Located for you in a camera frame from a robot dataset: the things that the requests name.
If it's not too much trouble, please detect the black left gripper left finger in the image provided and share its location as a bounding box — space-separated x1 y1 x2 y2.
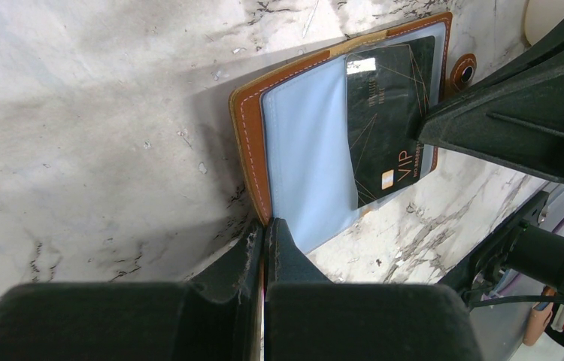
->
0 221 264 360

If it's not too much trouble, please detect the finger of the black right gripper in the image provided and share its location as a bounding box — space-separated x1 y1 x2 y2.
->
418 19 564 184

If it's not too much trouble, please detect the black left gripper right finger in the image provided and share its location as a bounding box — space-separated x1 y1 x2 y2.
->
265 218 482 360

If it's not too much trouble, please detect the brown leather card holder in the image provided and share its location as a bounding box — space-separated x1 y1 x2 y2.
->
229 12 453 252

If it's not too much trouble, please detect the cream oval plastic tray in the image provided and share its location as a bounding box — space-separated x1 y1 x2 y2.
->
523 0 564 46

